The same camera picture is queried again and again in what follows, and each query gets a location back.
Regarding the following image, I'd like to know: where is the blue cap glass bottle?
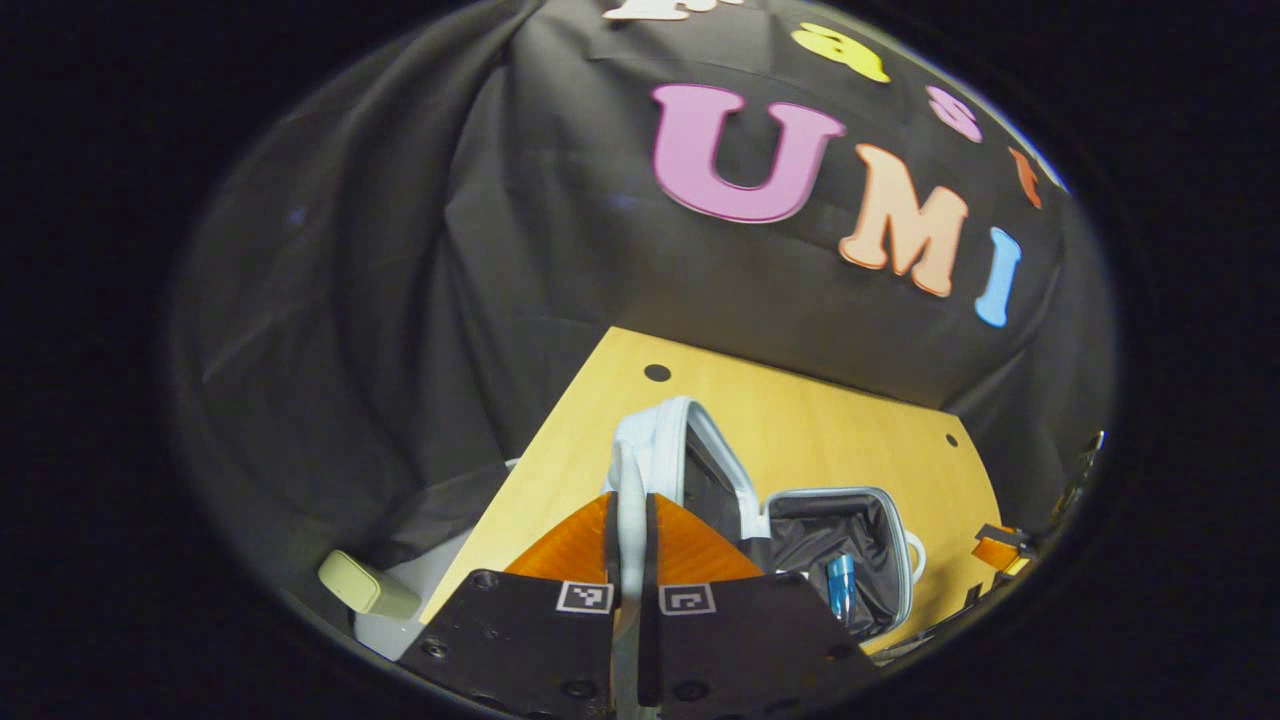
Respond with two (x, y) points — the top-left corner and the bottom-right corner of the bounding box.
(825, 552), (859, 628)

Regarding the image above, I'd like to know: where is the light blue suitcase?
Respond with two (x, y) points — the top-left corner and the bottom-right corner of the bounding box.
(600, 396), (927, 720)

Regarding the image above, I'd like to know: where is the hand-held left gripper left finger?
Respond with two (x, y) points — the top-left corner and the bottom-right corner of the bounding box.
(397, 491), (621, 720)

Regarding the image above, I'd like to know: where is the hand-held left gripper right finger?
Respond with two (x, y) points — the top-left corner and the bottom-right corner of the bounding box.
(639, 491), (882, 720)

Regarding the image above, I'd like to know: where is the pale green box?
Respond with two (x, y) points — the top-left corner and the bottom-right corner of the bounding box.
(317, 547), (423, 620)

